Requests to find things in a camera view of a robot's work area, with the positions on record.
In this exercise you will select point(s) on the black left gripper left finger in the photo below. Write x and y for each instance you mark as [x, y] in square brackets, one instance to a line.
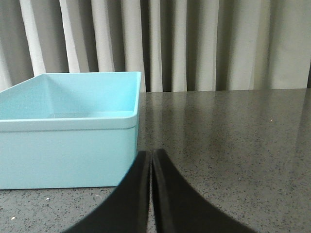
[126, 208]

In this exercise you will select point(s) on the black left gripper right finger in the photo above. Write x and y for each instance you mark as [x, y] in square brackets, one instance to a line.
[179, 208]

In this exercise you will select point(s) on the light blue plastic box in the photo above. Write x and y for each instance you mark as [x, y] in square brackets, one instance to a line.
[69, 130]

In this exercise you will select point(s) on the grey pleated curtain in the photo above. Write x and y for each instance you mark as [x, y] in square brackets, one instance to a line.
[177, 45]

